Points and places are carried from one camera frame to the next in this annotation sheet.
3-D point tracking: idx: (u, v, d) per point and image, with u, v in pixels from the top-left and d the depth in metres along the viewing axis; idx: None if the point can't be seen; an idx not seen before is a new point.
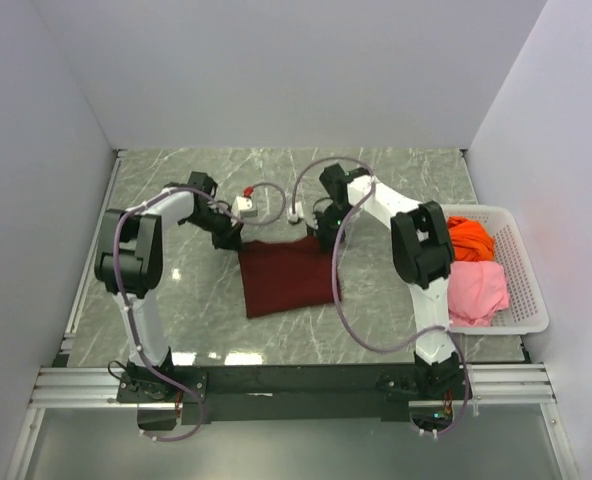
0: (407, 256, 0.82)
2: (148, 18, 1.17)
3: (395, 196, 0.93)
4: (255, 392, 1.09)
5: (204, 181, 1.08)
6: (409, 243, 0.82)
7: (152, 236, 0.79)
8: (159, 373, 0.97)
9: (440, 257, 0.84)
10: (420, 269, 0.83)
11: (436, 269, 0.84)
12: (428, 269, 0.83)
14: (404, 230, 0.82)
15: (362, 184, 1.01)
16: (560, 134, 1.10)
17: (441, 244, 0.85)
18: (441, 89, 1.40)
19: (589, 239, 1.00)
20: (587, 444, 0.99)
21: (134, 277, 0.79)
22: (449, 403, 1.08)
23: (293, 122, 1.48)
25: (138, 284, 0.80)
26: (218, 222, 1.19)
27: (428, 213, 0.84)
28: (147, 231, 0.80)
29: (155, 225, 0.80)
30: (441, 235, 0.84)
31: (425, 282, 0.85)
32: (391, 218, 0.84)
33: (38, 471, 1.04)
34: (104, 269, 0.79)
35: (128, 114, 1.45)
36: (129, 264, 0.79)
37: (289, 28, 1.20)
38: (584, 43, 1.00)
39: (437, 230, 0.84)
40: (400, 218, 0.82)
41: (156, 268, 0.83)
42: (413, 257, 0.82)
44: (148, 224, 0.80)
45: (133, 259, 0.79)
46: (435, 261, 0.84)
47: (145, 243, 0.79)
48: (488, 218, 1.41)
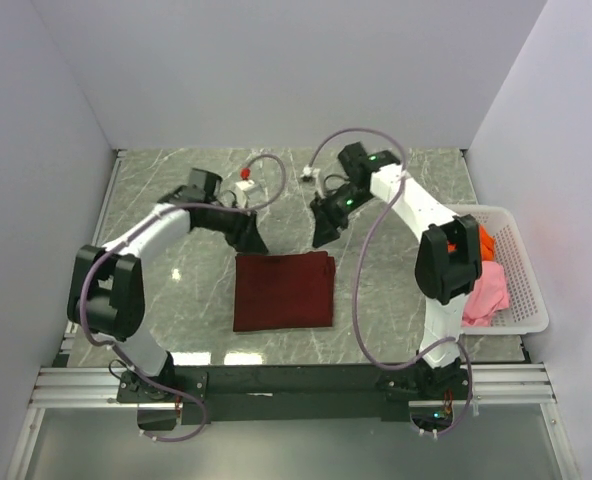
0: (434, 272, 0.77)
2: (148, 19, 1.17)
3: (429, 201, 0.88)
4: (255, 392, 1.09)
5: (205, 180, 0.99)
6: (440, 261, 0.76)
7: (128, 285, 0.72)
8: (156, 383, 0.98)
9: (467, 275, 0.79)
10: (444, 285, 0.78)
11: (460, 286, 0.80)
12: (451, 287, 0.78)
14: (438, 247, 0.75)
15: (390, 175, 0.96)
16: (559, 133, 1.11)
17: (470, 262, 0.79)
18: (441, 89, 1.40)
19: (588, 241, 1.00)
20: (588, 444, 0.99)
21: (108, 323, 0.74)
22: (449, 403, 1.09)
23: (293, 122, 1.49)
25: (112, 331, 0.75)
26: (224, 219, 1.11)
27: (462, 229, 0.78)
28: (122, 279, 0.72)
29: (132, 272, 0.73)
30: (473, 253, 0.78)
31: (446, 298, 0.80)
32: (425, 231, 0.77)
33: (38, 471, 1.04)
34: (77, 313, 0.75)
35: (128, 114, 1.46)
36: (102, 311, 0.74)
37: (289, 31, 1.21)
38: (584, 44, 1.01)
39: (469, 248, 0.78)
40: (434, 234, 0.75)
41: (135, 310, 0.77)
42: (441, 275, 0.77)
44: (124, 271, 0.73)
45: (107, 305, 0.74)
46: (461, 280, 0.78)
47: (120, 291, 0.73)
48: (488, 218, 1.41)
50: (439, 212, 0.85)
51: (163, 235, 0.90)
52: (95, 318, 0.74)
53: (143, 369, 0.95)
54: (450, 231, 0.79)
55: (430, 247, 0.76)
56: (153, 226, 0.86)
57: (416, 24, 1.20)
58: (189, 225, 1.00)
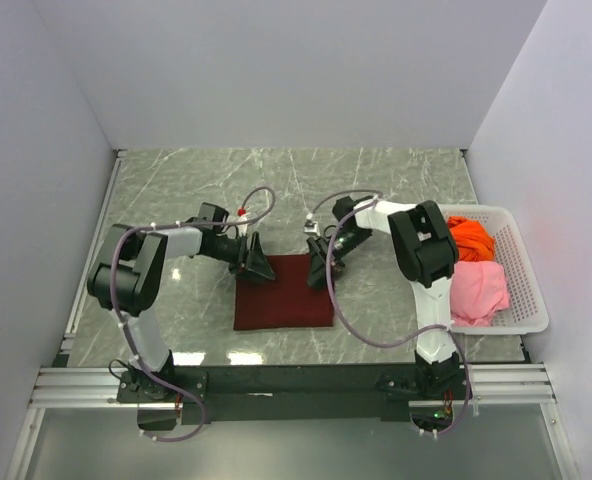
0: (407, 252, 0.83)
2: (148, 19, 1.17)
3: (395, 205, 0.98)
4: (255, 392, 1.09)
5: (214, 212, 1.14)
6: (408, 240, 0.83)
7: (154, 256, 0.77)
8: (158, 379, 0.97)
9: (442, 252, 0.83)
10: (423, 265, 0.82)
11: (440, 265, 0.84)
12: (429, 266, 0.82)
14: (401, 226, 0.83)
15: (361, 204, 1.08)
16: (559, 133, 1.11)
17: (442, 239, 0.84)
18: (440, 89, 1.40)
19: (588, 238, 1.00)
20: (588, 444, 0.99)
21: (126, 294, 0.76)
22: (449, 403, 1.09)
23: (293, 122, 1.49)
25: (128, 301, 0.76)
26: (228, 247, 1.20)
27: (424, 210, 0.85)
28: (150, 250, 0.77)
29: (160, 243, 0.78)
30: (441, 230, 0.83)
31: (429, 279, 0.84)
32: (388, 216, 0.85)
33: (38, 471, 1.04)
34: (98, 282, 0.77)
35: (128, 114, 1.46)
36: (124, 281, 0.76)
37: (289, 30, 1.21)
38: (585, 44, 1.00)
39: (435, 226, 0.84)
40: (395, 215, 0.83)
41: (153, 288, 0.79)
42: (413, 254, 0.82)
44: (153, 243, 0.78)
45: (128, 275, 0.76)
46: (438, 258, 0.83)
47: (146, 261, 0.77)
48: (488, 218, 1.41)
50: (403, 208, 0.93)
51: (181, 237, 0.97)
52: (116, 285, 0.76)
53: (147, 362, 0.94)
54: (416, 216, 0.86)
55: (396, 229, 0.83)
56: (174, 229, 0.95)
57: (416, 24, 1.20)
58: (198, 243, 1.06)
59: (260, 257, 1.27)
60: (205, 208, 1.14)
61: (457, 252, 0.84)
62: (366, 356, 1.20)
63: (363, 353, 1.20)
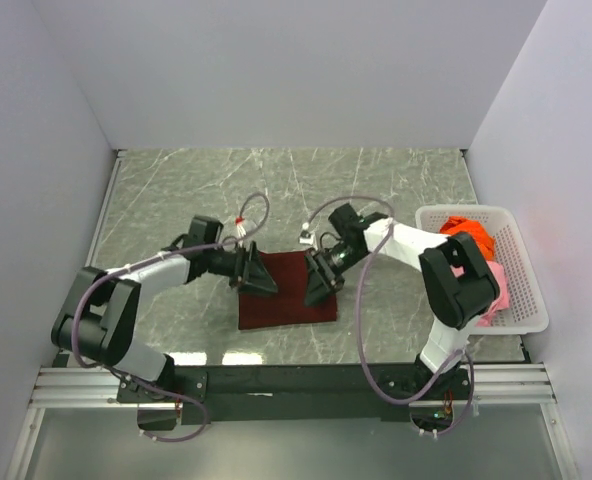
0: (445, 294, 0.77)
2: (148, 19, 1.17)
3: (419, 234, 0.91)
4: (255, 392, 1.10)
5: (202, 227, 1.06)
6: (447, 279, 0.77)
7: (122, 309, 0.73)
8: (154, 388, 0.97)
9: (481, 290, 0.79)
10: (464, 308, 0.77)
11: (478, 306, 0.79)
12: (470, 308, 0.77)
14: (440, 267, 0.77)
15: (378, 228, 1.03)
16: (559, 132, 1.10)
17: (480, 277, 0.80)
18: (440, 90, 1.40)
19: (590, 240, 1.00)
20: (588, 444, 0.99)
21: (92, 348, 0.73)
22: (449, 403, 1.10)
23: (293, 122, 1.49)
25: (95, 354, 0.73)
26: (224, 261, 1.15)
27: (460, 245, 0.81)
28: (118, 302, 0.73)
29: (130, 294, 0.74)
30: (480, 267, 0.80)
31: (466, 322, 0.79)
32: (421, 255, 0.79)
33: (38, 470, 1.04)
34: (63, 335, 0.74)
35: (128, 114, 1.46)
36: (90, 334, 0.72)
37: (288, 29, 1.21)
38: (584, 43, 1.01)
39: (473, 262, 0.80)
40: (432, 253, 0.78)
41: (124, 339, 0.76)
42: (455, 296, 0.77)
44: (122, 294, 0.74)
45: (94, 328, 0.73)
46: (478, 298, 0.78)
47: (113, 313, 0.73)
48: (488, 218, 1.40)
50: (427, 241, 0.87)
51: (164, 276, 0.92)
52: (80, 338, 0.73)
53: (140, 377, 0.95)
54: (449, 252, 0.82)
55: (433, 271, 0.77)
56: (156, 264, 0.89)
57: (415, 24, 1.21)
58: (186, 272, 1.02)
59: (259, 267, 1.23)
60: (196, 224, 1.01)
61: (496, 290, 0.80)
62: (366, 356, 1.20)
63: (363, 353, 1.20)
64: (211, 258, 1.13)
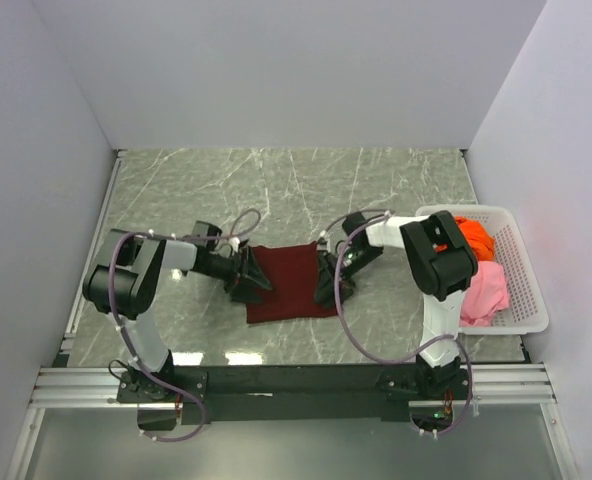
0: (420, 261, 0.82)
2: (148, 19, 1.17)
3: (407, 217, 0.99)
4: (255, 392, 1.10)
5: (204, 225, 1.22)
6: (420, 248, 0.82)
7: (151, 258, 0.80)
8: (158, 380, 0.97)
9: (459, 260, 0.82)
10: (439, 275, 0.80)
11: (457, 277, 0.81)
12: (446, 275, 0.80)
14: (413, 236, 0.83)
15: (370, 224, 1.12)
16: (559, 132, 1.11)
17: (459, 249, 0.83)
18: (440, 90, 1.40)
19: (589, 236, 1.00)
20: (588, 444, 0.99)
21: (123, 296, 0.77)
22: (449, 403, 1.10)
23: (293, 122, 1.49)
25: (125, 302, 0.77)
26: (219, 264, 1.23)
27: (437, 220, 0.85)
28: (148, 252, 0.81)
29: (157, 247, 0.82)
30: (456, 239, 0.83)
31: (445, 291, 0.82)
32: (401, 228, 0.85)
33: (38, 471, 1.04)
34: (94, 285, 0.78)
35: (128, 114, 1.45)
36: (121, 282, 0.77)
37: (289, 29, 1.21)
38: (584, 43, 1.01)
39: (449, 234, 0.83)
40: (408, 225, 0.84)
41: (150, 292, 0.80)
42: (428, 263, 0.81)
44: (151, 246, 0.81)
45: (125, 276, 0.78)
46: (454, 268, 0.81)
47: (144, 262, 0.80)
48: (488, 218, 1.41)
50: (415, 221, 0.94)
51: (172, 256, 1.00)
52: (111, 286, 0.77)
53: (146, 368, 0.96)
54: (431, 227, 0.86)
55: (409, 239, 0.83)
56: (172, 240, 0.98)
57: (415, 24, 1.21)
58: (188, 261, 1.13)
59: (257, 269, 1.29)
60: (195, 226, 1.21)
61: (475, 261, 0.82)
62: (366, 356, 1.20)
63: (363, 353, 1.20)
64: (207, 261, 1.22)
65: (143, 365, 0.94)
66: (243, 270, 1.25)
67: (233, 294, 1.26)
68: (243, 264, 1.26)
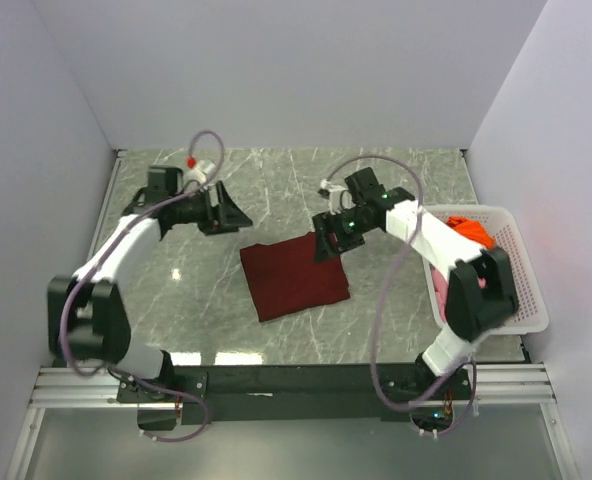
0: (466, 311, 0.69)
2: (148, 19, 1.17)
3: (447, 232, 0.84)
4: (255, 392, 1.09)
5: (165, 177, 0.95)
6: (474, 298, 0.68)
7: (107, 304, 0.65)
8: (153, 385, 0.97)
9: (503, 311, 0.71)
10: (481, 324, 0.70)
11: (495, 324, 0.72)
12: (487, 324, 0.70)
14: (467, 280, 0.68)
15: (405, 213, 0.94)
16: (559, 131, 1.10)
17: (505, 296, 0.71)
18: (440, 90, 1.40)
19: (590, 237, 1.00)
20: (589, 445, 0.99)
21: (98, 351, 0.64)
22: (449, 403, 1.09)
23: (293, 122, 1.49)
25: (102, 359, 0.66)
26: (193, 208, 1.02)
27: (493, 261, 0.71)
28: (100, 304, 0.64)
29: (109, 290, 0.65)
30: (507, 287, 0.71)
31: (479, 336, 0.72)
32: (451, 267, 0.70)
33: (38, 471, 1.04)
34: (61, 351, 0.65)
35: (128, 114, 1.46)
36: (87, 339, 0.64)
37: (289, 30, 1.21)
38: (583, 45, 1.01)
39: (502, 281, 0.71)
40: (462, 269, 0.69)
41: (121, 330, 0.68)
42: (475, 312, 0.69)
44: (101, 297, 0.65)
45: (88, 331, 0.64)
46: (497, 317, 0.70)
47: (100, 315, 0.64)
48: (488, 218, 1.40)
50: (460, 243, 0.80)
51: (139, 249, 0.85)
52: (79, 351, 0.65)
53: (142, 377, 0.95)
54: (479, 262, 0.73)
55: (460, 283, 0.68)
56: (125, 242, 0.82)
57: (415, 24, 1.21)
58: (159, 232, 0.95)
59: (232, 207, 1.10)
60: (155, 174, 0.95)
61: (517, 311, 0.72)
62: (366, 356, 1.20)
63: (363, 353, 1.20)
64: (177, 212, 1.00)
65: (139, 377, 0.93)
66: (222, 216, 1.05)
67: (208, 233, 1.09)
68: (221, 207, 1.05)
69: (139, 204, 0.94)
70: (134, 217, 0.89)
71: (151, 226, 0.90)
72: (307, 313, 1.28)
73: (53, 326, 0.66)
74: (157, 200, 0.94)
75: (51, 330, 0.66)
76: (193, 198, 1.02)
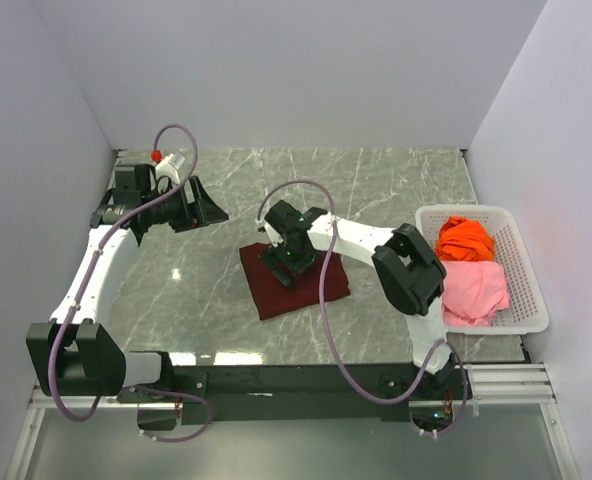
0: (401, 289, 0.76)
2: (148, 19, 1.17)
3: (363, 229, 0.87)
4: (254, 392, 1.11)
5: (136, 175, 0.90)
6: (403, 276, 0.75)
7: (94, 354, 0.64)
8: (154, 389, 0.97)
9: (431, 276, 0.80)
10: (419, 296, 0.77)
11: (432, 291, 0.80)
12: (424, 294, 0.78)
14: (391, 262, 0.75)
15: (323, 223, 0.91)
16: (559, 133, 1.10)
17: (429, 264, 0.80)
18: (440, 90, 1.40)
19: (591, 241, 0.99)
20: (589, 445, 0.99)
21: (94, 387, 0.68)
22: (449, 403, 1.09)
23: (293, 122, 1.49)
25: (97, 392, 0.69)
26: (170, 207, 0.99)
27: (406, 238, 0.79)
28: (87, 353, 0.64)
29: (94, 341, 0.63)
30: (427, 255, 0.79)
31: (425, 307, 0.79)
32: (374, 256, 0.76)
33: (38, 471, 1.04)
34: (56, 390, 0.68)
35: (127, 114, 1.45)
36: (81, 381, 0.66)
37: (289, 29, 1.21)
38: (583, 45, 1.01)
39: (420, 251, 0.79)
40: (384, 253, 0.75)
41: (113, 360, 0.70)
42: (409, 288, 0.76)
44: (85, 343, 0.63)
45: (81, 374, 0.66)
46: (428, 284, 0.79)
47: (89, 358, 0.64)
48: (488, 218, 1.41)
50: (377, 236, 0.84)
51: (116, 267, 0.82)
52: (76, 388, 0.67)
53: (143, 382, 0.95)
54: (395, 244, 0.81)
55: (386, 267, 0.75)
56: (100, 270, 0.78)
57: (415, 24, 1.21)
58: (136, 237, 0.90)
59: (210, 204, 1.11)
60: (124, 173, 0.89)
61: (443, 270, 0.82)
62: (366, 356, 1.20)
63: (363, 353, 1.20)
64: (153, 212, 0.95)
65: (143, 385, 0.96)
66: (201, 213, 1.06)
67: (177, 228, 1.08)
68: (200, 206, 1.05)
69: (108, 209, 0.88)
70: (107, 229, 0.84)
71: (126, 237, 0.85)
72: (307, 313, 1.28)
73: (42, 369, 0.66)
74: (129, 203, 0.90)
75: (42, 373, 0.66)
76: (169, 198, 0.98)
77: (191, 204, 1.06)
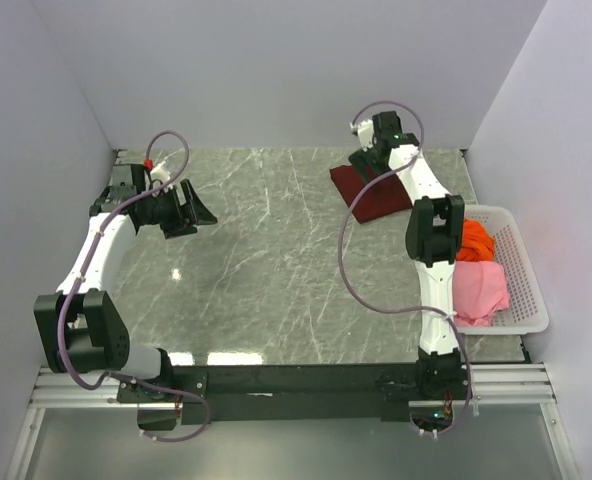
0: (416, 237, 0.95)
2: (148, 18, 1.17)
3: (430, 178, 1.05)
4: (255, 391, 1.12)
5: (132, 173, 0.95)
6: (424, 228, 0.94)
7: (100, 318, 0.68)
8: (152, 384, 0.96)
9: (447, 244, 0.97)
10: (425, 249, 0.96)
11: (440, 252, 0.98)
12: (430, 251, 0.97)
14: (422, 216, 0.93)
15: (405, 152, 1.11)
16: (559, 132, 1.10)
17: (451, 234, 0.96)
18: (440, 90, 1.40)
19: (589, 237, 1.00)
20: (589, 444, 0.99)
21: (101, 360, 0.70)
22: (449, 403, 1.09)
23: (293, 122, 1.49)
25: (104, 367, 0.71)
26: (164, 207, 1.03)
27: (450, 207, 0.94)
28: (94, 317, 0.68)
29: (101, 305, 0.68)
30: (454, 228, 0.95)
31: (428, 261, 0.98)
32: (415, 203, 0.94)
33: (38, 471, 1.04)
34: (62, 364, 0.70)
35: (128, 114, 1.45)
36: (88, 351, 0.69)
37: (289, 29, 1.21)
38: (583, 45, 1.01)
39: (452, 222, 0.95)
40: (423, 205, 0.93)
41: (119, 335, 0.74)
42: (421, 239, 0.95)
44: (92, 308, 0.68)
45: (87, 345, 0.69)
46: (440, 246, 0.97)
47: (96, 324, 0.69)
48: (488, 218, 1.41)
50: (434, 189, 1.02)
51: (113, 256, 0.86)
52: (83, 362, 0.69)
53: (143, 378, 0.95)
54: (440, 206, 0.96)
55: (416, 217, 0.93)
56: (101, 248, 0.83)
57: (414, 23, 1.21)
58: (133, 227, 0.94)
59: (200, 204, 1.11)
60: (119, 170, 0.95)
61: (459, 247, 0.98)
62: (366, 356, 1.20)
63: (363, 353, 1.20)
64: (148, 208, 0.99)
65: (142, 381, 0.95)
66: (193, 213, 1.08)
67: (168, 231, 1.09)
68: (192, 206, 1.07)
69: (106, 200, 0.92)
70: (106, 215, 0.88)
71: (126, 222, 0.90)
72: (307, 311, 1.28)
73: (49, 343, 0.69)
74: (125, 195, 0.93)
75: (49, 347, 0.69)
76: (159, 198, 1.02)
77: (183, 206, 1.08)
